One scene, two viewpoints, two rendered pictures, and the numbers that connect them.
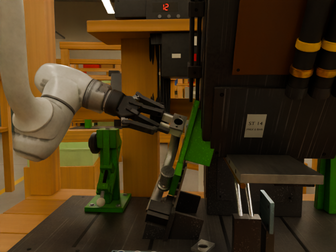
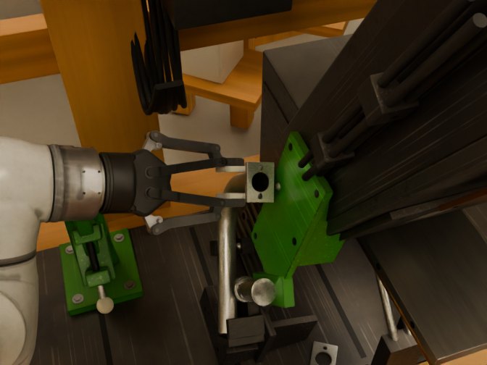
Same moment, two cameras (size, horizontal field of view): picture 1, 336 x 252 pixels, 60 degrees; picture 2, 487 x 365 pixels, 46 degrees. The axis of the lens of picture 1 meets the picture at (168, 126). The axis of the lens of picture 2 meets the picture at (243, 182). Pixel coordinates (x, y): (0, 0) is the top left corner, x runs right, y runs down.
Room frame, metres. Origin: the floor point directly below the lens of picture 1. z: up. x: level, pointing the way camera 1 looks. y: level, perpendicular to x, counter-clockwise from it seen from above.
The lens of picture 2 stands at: (0.36, 0.19, 1.77)
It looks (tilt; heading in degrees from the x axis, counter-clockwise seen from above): 47 degrees down; 338
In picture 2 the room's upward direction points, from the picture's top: straight up
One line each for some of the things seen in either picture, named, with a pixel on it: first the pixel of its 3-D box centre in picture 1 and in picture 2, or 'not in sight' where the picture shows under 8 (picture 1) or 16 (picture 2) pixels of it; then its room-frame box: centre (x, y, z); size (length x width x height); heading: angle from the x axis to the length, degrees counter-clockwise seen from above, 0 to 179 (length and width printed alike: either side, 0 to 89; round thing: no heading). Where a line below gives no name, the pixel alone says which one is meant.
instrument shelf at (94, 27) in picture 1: (216, 32); not in sight; (1.11, -0.18, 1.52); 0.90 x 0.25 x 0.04; 86
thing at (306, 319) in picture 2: (183, 216); (264, 291); (0.84, -0.05, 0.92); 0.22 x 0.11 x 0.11; 176
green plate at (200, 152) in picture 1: (198, 137); (307, 211); (0.80, -0.08, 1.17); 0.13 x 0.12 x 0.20; 86
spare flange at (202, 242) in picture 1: (203, 246); (323, 359); (0.70, -0.09, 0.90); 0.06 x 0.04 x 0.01; 145
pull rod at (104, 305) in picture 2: (102, 196); (102, 293); (0.92, 0.21, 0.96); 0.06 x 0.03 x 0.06; 176
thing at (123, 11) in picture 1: (137, 9); not in sight; (1.09, 0.11, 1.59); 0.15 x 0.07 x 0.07; 86
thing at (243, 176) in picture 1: (257, 160); (411, 229); (0.75, -0.23, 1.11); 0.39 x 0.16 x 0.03; 176
